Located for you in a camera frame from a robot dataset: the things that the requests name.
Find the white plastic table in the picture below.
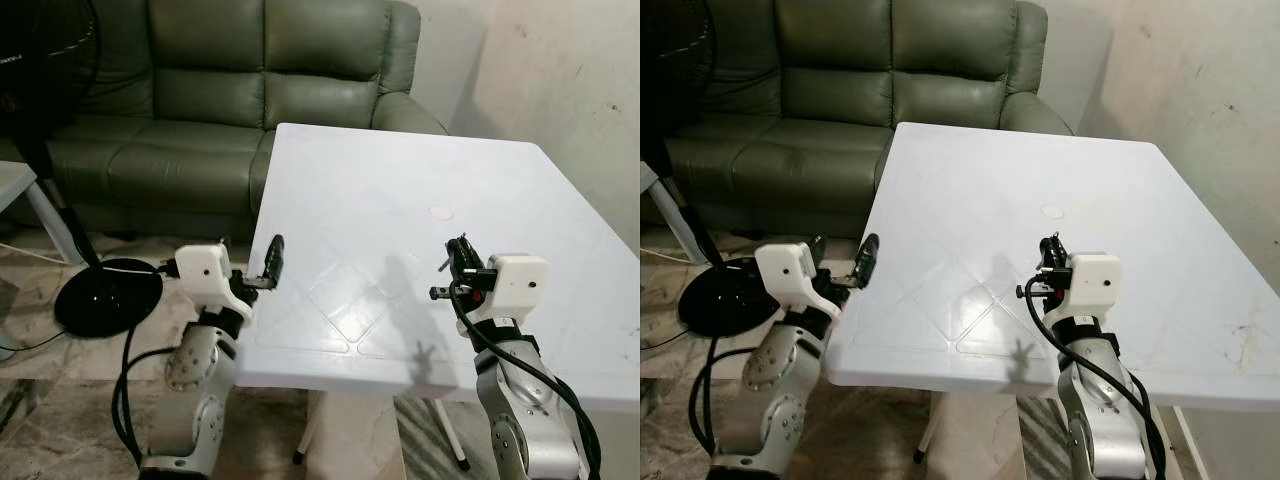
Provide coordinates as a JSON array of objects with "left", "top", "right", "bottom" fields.
[
  {"left": 232, "top": 122, "right": 641, "bottom": 472},
  {"left": 824, "top": 121, "right": 1280, "bottom": 467}
]

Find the black standing fan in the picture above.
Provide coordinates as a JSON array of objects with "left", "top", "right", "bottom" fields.
[
  {"left": 0, "top": 0, "right": 166, "bottom": 340},
  {"left": 640, "top": 0, "right": 792, "bottom": 340}
]

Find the green leather sofa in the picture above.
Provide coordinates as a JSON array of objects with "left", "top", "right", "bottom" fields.
[
  {"left": 0, "top": 0, "right": 449, "bottom": 242},
  {"left": 655, "top": 0, "right": 1077, "bottom": 241}
]

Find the white side table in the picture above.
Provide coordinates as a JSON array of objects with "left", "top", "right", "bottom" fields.
[
  {"left": 0, "top": 160, "right": 87, "bottom": 267},
  {"left": 640, "top": 160, "right": 703, "bottom": 264}
]

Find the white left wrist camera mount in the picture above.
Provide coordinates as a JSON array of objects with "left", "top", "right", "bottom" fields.
[
  {"left": 160, "top": 242, "right": 257, "bottom": 313},
  {"left": 754, "top": 242, "right": 843, "bottom": 313}
]

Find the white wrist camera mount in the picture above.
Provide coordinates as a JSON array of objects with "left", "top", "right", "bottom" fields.
[
  {"left": 754, "top": 242, "right": 843, "bottom": 313},
  {"left": 1066, "top": 252, "right": 1123, "bottom": 317},
  {"left": 160, "top": 242, "right": 257, "bottom": 313},
  {"left": 486, "top": 254, "right": 552, "bottom": 322}
]

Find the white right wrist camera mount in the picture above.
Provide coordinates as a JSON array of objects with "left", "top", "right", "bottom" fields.
[
  {"left": 1066, "top": 252, "right": 1123, "bottom": 317},
  {"left": 486, "top": 254, "right": 552, "bottom": 322}
]

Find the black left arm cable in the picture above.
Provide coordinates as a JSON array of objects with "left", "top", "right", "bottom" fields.
[
  {"left": 111, "top": 320, "right": 201, "bottom": 471},
  {"left": 687, "top": 335, "right": 766, "bottom": 471}
]

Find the black fan power cable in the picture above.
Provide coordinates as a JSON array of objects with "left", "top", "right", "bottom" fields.
[
  {"left": 640, "top": 328, "right": 693, "bottom": 353},
  {"left": 0, "top": 328, "right": 63, "bottom": 354}
]

